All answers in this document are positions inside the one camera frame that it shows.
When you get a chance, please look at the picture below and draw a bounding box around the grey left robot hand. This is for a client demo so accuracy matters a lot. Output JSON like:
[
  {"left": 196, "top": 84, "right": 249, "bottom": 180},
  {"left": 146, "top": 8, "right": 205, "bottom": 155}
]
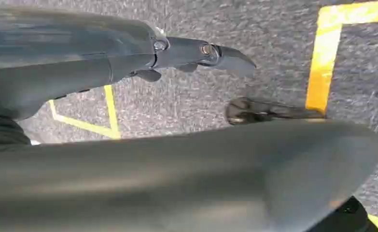
[{"left": 0, "top": 5, "right": 378, "bottom": 232}]

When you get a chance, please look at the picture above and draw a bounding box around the black robot foot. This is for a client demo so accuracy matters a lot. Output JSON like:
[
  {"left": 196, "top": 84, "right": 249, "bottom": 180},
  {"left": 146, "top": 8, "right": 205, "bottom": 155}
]
[
  {"left": 305, "top": 196, "right": 378, "bottom": 232},
  {"left": 224, "top": 97, "right": 326, "bottom": 126}
]

